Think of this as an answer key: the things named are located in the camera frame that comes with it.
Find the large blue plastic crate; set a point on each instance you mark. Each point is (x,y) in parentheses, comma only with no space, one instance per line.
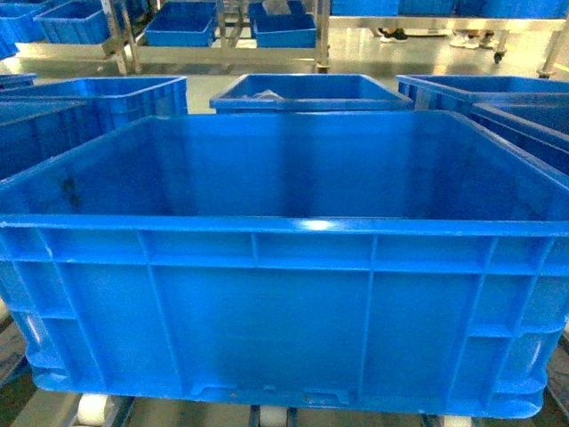
(405,262)

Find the blue crate far shelf right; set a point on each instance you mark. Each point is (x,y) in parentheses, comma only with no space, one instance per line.
(282,24)

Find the blue crate shelf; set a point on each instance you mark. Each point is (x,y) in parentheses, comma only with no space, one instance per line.
(75,22)
(183,24)
(282,24)

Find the blue crate far shelf centre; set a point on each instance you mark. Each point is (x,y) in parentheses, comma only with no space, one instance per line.
(183,24)

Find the blue crate far shelf left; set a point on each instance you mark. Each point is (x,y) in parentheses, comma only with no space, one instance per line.
(75,22)

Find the metal roller shelf rack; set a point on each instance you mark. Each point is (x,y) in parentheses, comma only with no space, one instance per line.
(23,404)

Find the blue crate centre behind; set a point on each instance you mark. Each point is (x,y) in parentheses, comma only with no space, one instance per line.
(261,93)

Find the blue crate near left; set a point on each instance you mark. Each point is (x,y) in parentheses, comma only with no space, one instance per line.
(33,131)

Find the blue crate near right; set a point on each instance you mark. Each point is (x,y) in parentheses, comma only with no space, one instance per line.
(540,129)

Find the far metal shelf frame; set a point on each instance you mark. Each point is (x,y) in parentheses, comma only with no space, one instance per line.
(131,54)

